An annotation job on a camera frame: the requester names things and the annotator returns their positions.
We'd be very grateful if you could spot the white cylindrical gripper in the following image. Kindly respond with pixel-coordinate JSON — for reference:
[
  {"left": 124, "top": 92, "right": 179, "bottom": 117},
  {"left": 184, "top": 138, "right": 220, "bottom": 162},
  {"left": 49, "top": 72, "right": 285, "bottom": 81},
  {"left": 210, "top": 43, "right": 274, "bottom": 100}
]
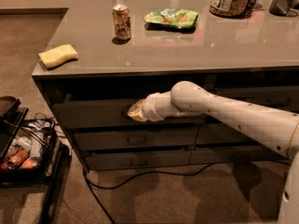
[{"left": 127, "top": 91, "right": 175, "bottom": 122}]

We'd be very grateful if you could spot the grey top drawer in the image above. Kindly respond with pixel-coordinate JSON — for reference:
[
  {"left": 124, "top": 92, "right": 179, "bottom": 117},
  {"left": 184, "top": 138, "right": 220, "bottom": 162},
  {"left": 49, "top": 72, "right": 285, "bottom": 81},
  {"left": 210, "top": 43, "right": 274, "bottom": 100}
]
[{"left": 52, "top": 99, "right": 205, "bottom": 129}]

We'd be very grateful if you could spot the grey drawer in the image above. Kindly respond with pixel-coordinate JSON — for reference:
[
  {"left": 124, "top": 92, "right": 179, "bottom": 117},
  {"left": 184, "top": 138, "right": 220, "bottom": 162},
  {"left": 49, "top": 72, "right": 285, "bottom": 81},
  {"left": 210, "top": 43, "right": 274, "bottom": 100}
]
[
  {"left": 74, "top": 128, "right": 197, "bottom": 151},
  {"left": 85, "top": 149, "right": 191, "bottom": 171},
  {"left": 52, "top": 99, "right": 205, "bottom": 129}
]

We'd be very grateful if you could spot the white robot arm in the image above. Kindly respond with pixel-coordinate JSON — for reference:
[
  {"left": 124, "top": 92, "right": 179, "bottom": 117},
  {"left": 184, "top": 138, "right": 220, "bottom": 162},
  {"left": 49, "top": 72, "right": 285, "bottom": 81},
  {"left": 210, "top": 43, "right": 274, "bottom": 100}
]
[{"left": 127, "top": 81, "right": 299, "bottom": 224}]

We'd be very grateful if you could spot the grey middle left drawer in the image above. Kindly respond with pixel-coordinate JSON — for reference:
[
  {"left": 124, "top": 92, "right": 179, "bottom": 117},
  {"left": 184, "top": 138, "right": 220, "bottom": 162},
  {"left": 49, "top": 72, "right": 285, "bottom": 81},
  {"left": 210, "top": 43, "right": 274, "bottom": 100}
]
[{"left": 74, "top": 128, "right": 197, "bottom": 151}]

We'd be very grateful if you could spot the grey bottom left drawer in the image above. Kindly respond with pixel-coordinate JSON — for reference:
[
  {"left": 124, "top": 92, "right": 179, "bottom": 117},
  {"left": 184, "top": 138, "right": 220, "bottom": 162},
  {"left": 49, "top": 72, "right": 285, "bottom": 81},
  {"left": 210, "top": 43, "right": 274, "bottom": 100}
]
[{"left": 85, "top": 149, "right": 191, "bottom": 171}]

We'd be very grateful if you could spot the grey cabinet counter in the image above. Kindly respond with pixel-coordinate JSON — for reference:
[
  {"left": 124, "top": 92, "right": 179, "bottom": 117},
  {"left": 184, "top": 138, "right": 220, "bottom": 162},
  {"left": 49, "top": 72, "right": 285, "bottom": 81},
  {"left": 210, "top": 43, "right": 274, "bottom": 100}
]
[{"left": 33, "top": 0, "right": 299, "bottom": 171}]

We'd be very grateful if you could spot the orange soda can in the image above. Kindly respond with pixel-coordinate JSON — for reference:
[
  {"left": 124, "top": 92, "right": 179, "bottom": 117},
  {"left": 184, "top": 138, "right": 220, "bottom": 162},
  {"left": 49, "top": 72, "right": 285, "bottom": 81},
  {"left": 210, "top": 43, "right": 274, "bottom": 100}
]
[{"left": 112, "top": 4, "right": 131, "bottom": 40}]

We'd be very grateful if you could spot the yellow sponge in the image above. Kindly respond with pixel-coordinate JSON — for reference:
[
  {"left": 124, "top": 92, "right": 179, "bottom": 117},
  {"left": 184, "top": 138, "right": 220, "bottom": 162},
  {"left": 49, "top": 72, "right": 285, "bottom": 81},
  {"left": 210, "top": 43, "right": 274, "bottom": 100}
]
[{"left": 38, "top": 44, "right": 78, "bottom": 69}]

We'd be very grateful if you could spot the green chip bag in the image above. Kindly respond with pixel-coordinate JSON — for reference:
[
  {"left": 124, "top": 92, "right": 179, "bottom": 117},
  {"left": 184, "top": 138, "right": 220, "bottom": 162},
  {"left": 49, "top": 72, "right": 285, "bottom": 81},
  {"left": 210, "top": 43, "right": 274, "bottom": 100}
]
[{"left": 144, "top": 8, "right": 198, "bottom": 29}]

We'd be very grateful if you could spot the black cluttered bin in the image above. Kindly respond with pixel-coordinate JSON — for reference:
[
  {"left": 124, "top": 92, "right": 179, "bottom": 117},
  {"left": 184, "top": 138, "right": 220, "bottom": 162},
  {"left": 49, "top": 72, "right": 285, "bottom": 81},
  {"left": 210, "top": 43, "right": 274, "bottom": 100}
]
[{"left": 0, "top": 119, "right": 57, "bottom": 182}]

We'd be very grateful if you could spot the dark glass pitcher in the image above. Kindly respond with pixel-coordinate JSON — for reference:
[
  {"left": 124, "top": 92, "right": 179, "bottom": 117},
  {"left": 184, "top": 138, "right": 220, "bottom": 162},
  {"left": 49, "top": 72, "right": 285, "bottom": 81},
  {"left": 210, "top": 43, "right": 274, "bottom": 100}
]
[{"left": 269, "top": 0, "right": 295, "bottom": 16}]

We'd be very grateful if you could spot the black floor cable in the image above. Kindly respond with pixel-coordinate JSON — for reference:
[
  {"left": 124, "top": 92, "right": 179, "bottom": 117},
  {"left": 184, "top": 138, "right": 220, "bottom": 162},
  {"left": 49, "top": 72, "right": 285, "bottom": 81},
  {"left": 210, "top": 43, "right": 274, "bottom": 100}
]
[{"left": 81, "top": 161, "right": 219, "bottom": 224}]

